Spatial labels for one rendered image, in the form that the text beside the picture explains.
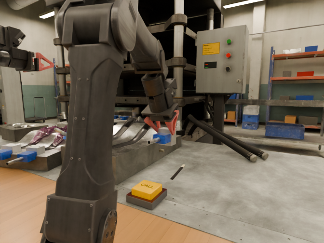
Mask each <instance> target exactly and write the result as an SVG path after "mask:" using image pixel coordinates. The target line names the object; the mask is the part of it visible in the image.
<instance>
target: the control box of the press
mask: <svg viewBox="0 0 324 243"><path fill-rule="evenodd" d="M248 40H249V30H248V28H247V25H240V26H233V27H225V28H218V29H211V30H205V31H198V32H197V39H196V40H195V46H197V59H196V79H195V80H194V86H196V94H205V107H206V109H207V111H208V113H209V115H210V116H211V118H212V121H213V126H214V128H215V129H217V130H219V131H221V132H224V112H225V103H226V102H227V100H228V99H229V98H230V96H231V95H233V94H245V87H246V71H247V56H248ZM208 96H210V97H211V99H212V101H213V102H214V116H213V115H212V113H211V111H210V109H209V107H208ZM213 144H216V145H223V143H222V142H220V141H219V140H217V139H216V138H214V137H213Z"/></svg>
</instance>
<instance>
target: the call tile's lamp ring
mask: <svg viewBox="0 0 324 243"><path fill-rule="evenodd" d="M166 190H167V189H165V188H162V191H161V192H160V193H159V194H158V195H157V196H156V197H154V198H153V199H152V200H148V199H144V198H141V197H138V196H134V195H132V194H131V193H132V191H131V192H129V193H128V194H127V195H128V196H131V197H134V198H138V199H141V200H144V201H147V202H150V203H153V202H154V201H155V200H156V199H157V198H158V197H159V196H160V195H161V194H162V193H164V192H165V191H166Z"/></svg>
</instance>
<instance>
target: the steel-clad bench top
mask: <svg viewBox="0 0 324 243"><path fill-rule="evenodd" d="M261 151H263V152H266V153H268V155H269V156H268V158H267V159H266V160H265V159H263V158H261V157H259V156H257V155H255V156H257V160H256V161H255V162H251V161H249V160H248V159H247V158H245V157H244V156H242V155H241V154H239V153H237V152H236V151H234V150H233V149H231V148H230V147H228V146H224V145H216V144H208V143H201V142H193V141H186V140H181V147H179V148H178V149H176V150H174V151H173V152H171V153H169V154H168V155H166V156H164V157H163V158H161V159H159V160H158V161H156V162H155V163H153V164H151V165H150V166H148V167H146V168H145V169H143V170H141V171H140V172H138V173H136V174H135V175H133V176H131V177H130V178H128V179H126V180H125V181H123V182H121V183H119V184H118V185H115V189H117V190H118V198H117V203H120V204H123V205H126V206H129V207H131V208H134V209H137V210H140V211H143V212H146V213H149V214H152V215H155V216H158V217H161V218H164V219H167V220H170V221H173V222H175V223H178V224H181V225H184V226H187V227H190V228H193V229H196V230H199V231H202V232H205V233H208V234H211V235H214V236H216V237H219V238H222V239H225V240H228V241H231V242H233V243H324V158H320V157H312V156H304V155H296V154H289V153H281V152H274V151H266V150H261ZM183 164H185V166H184V168H183V169H182V170H181V171H180V172H179V173H178V175H177V176H176V177H175V178H174V179H173V180H171V179H170V178H171V177H172V176H173V175H174V174H175V173H176V172H177V170H178V169H179V168H180V167H181V166H182V165H183ZM61 167H62V165H59V166H57V167H55V168H54V169H52V170H50V171H38V170H28V169H21V170H23V171H26V172H29V173H32V174H35V175H38V176H41V177H44V178H47V179H50V180H53V181H56V180H57V179H58V177H59V174H60V171H61ZM143 180H147V181H151V182H155V183H159V184H162V188H165V189H167V196H166V197H165V198H164V199H163V200H162V201H161V202H160V203H159V204H158V205H157V206H156V207H155V208H154V209H153V210H149V209H146V208H143V207H140V206H138V205H134V204H131V203H128V202H126V195H127V194H128V193H129V192H131V191H132V188H133V187H134V186H136V185H137V184H138V183H140V182H141V181H143Z"/></svg>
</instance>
